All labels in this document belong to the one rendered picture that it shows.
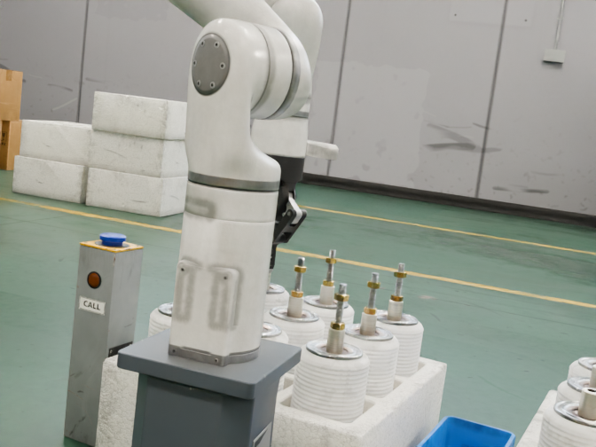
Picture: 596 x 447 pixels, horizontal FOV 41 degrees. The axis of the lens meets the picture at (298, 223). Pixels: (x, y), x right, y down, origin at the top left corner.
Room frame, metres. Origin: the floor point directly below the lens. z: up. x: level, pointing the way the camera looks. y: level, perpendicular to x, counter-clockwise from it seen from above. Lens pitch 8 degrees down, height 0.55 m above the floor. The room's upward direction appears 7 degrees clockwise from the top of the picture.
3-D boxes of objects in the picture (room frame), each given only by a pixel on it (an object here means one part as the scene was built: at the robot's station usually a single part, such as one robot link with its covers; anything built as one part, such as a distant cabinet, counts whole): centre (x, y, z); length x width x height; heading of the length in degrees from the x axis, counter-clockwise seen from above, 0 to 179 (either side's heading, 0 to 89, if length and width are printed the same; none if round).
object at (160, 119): (3.92, 0.78, 0.45); 0.39 x 0.39 x 0.18; 72
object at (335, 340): (1.01, -0.07, 0.26); 0.02 x 0.02 x 0.03
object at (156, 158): (3.93, 0.79, 0.27); 0.39 x 0.39 x 0.18; 73
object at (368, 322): (1.12, -0.12, 0.26); 0.02 x 0.02 x 0.03
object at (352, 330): (1.12, -0.12, 0.25); 0.08 x 0.08 x 0.01
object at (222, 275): (0.80, 0.07, 0.39); 0.09 x 0.09 x 0.17; 72
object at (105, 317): (1.23, 0.28, 0.16); 0.07 x 0.07 x 0.31; 65
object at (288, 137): (1.08, 0.02, 0.52); 0.11 x 0.09 x 0.06; 131
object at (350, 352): (1.01, -0.07, 0.25); 0.08 x 0.08 x 0.01
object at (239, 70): (0.80, 0.07, 0.54); 0.09 x 0.09 x 0.17; 44
